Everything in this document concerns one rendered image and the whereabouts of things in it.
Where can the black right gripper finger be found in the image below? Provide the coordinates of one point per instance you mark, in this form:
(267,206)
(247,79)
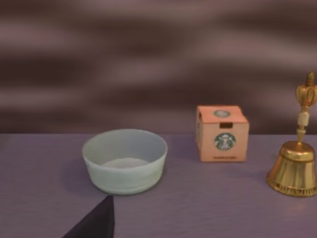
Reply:
(99,220)

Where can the pale green bowl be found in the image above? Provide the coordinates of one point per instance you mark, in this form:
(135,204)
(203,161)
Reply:
(125,163)

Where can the cardboard box with green logo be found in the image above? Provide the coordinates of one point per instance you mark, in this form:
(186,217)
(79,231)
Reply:
(223,138)

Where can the golden hand bell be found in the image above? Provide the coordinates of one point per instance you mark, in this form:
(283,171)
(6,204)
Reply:
(294,168)

